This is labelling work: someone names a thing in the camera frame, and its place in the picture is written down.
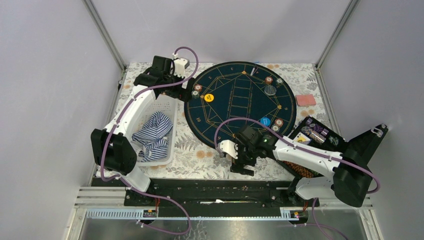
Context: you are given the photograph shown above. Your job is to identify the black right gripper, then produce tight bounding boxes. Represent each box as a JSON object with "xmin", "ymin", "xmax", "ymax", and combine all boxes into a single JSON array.
[{"xmin": 230, "ymin": 138, "xmax": 258, "ymax": 177}]

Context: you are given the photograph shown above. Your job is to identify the blue small blind button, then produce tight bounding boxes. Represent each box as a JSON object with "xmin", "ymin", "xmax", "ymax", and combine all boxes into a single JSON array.
[{"xmin": 260, "ymin": 117, "xmax": 271, "ymax": 127}]

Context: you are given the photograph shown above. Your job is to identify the red five chip stack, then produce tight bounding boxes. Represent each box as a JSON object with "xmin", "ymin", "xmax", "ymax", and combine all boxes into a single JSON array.
[{"xmin": 274, "ymin": 118, "xmax": 284, "ymax": 128}]

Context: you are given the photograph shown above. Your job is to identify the blue chip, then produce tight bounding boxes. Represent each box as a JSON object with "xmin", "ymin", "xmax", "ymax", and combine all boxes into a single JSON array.
[
  {"xmin": 191, "ymin": 90, "xmax": 200, "ymax": 99},
  {"xmin": 276, "ymin": 78, "xmax": 284, "ymax": 85},
  {"xmin": 271, "ymin": 124, "xmax": 281, "ymax": 132}
]

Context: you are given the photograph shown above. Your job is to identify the yellow big blind button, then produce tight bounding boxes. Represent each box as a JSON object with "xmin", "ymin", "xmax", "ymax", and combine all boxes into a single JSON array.
[{"xmin": 203, "ymin": 93, "xmax": 215, "ymax": 103}]

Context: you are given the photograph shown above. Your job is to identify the clear dealer button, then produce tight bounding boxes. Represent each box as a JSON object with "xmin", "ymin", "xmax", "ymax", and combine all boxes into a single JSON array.
[{"xmin": 264, "ymin": 85, "xmax": 277, "ymax": 96}]

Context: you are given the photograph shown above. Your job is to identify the pink sponge block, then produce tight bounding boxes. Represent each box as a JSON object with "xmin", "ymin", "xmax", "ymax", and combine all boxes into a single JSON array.
[{"xmin": 295, "ymin": 94, "xmax": 317, "ymax": 107}]

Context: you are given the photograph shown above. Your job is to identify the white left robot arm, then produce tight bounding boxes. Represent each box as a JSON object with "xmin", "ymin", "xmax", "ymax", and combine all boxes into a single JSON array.
[{"xmin": 90, "ymin": 53, "xmax": 194, "ymax": 206}]

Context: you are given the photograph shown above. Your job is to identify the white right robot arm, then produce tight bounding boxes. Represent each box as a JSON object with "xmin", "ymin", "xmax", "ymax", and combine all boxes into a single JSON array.
[{"xmin": 215, "ymin": 125, "xmax": 374, "ymax": 208}]

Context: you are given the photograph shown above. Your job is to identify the white plastic laundry basket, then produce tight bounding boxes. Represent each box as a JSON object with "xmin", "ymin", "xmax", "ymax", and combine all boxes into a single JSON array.
[{"xmin": 130, "ymin": 95, "xmax": 178, "ymax": 167}]

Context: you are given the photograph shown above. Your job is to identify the playing card deck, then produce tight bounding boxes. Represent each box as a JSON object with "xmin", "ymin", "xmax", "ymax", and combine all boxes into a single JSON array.
[{"xmin": 293, "ymin": 132, "xmax": 312, "ymax": 145}]

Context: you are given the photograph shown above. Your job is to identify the round dark poker mat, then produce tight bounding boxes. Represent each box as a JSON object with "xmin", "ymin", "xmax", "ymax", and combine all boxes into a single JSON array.
[{"xmin": 184, "ymin": 61, "xmax": 297, "ymax": 148}]

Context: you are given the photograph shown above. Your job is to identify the black poker chip case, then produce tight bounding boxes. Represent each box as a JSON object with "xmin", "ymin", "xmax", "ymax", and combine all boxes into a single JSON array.
[{"xmin": 273, "ymin": 116, "xmax": 388, "ymax": 184}]

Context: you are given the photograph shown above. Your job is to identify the red chip rows in case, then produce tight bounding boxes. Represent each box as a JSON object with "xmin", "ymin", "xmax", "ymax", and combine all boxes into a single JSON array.
[{"xmin": 283, "ymin": 161, "xmax": 321, "ymax": 178}]

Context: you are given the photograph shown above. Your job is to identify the blue white striped cloth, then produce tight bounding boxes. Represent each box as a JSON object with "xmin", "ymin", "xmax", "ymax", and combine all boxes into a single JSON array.
[{"xmin": 131, "ymin": 111, "xmax": 174, "ymax": 163}]

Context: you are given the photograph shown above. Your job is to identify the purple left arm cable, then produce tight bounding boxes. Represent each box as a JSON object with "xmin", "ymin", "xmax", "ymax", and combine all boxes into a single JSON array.
[{"xmin": 99, "ymin": 46, "xmax": 200, "ymax": 206}]

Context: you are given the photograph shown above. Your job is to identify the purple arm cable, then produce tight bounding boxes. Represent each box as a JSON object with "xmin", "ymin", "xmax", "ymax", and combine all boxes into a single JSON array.
[
  {"xmin": 213, "ymin": 117, "xmax": 381, "ymax": 239},
  {"xmin": 99, "ymin": 46, "xmax": 200, "ymax": 206}
]

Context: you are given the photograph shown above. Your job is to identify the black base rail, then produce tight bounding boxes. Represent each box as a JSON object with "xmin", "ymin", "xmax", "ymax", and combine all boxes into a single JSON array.
[{"xmin": 91, "ymin": 178, "xmax": 321, "ymax": 219}]

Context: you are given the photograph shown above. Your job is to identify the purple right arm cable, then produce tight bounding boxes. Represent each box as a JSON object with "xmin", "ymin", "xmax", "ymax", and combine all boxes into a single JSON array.
[{"xmin": 213, "ymin": 117, "xmax": 381, "ymax": 239}]

